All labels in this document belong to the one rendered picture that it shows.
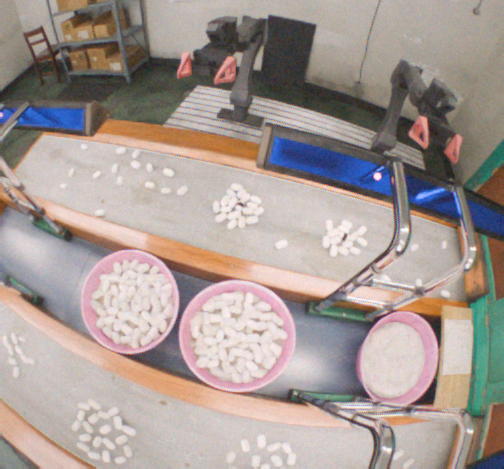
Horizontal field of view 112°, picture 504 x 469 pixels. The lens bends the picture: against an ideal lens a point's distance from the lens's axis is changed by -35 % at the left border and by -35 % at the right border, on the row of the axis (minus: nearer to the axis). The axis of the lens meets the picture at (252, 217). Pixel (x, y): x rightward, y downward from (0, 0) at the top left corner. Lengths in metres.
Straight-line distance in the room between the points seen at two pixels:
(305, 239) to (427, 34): 2.27
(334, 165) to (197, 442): 0.65
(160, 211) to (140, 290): 0.24
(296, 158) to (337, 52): 2.23
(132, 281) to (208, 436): 0.43
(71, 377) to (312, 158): 0.75
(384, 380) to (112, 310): 0.73
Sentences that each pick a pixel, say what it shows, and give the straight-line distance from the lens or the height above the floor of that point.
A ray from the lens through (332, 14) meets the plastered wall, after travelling 2.52.
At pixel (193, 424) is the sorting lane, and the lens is 0.66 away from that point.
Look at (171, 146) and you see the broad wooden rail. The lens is 0.91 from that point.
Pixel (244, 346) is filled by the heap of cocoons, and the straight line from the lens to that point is 0.64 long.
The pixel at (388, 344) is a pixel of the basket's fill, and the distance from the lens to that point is 0.77.
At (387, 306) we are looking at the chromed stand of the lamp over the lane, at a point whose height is 0.85.
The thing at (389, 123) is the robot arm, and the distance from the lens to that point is 1.07.
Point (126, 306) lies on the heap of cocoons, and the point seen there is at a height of 0.74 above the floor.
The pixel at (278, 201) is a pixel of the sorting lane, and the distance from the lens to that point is 0.78.
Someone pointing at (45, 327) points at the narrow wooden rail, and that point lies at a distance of 0.79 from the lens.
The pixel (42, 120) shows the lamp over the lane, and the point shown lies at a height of 1.07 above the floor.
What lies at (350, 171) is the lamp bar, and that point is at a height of 1.08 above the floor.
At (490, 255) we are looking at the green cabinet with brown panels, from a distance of 0.98.
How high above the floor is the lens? 1.38
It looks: 59 degrees down
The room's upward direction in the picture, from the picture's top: 9 degrees clockwise
